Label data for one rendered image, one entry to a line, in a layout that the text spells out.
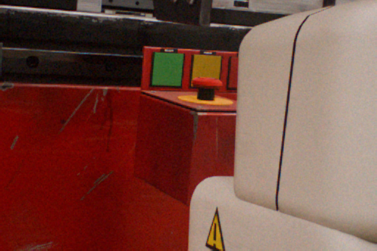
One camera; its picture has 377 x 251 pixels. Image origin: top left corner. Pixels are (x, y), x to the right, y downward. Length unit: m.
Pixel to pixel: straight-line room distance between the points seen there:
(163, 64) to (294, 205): 0.70
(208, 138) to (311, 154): 0.57
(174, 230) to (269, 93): 0.91
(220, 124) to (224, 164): 0.05
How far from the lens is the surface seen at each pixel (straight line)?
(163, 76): 0.99
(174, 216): 1.22
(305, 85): 0.30
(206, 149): 0.87
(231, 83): 1.05
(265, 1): 1.39
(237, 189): 0.36
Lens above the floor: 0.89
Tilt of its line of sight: 8 degrees down
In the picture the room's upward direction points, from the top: 5 degrees clockwise
